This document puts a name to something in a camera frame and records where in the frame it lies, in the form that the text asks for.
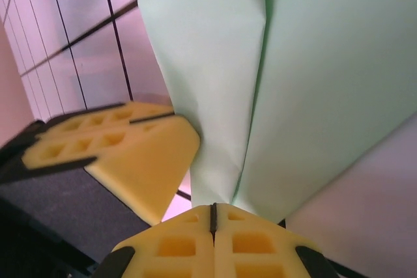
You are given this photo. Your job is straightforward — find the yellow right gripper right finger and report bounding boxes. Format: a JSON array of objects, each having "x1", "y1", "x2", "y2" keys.
[{"x1": 211, "y1": 202, "x2": 339, "y2": 278}]

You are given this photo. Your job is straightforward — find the green cloth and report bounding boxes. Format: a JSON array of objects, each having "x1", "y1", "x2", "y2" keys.
[{"x1": 132, "y1": 0, "x2": 417, "y2": 227}]

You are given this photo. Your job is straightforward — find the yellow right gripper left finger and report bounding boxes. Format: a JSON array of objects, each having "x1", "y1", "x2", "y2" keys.
[{"x1": 100, "y1": 203, "x2": 216, "y2": 278}]

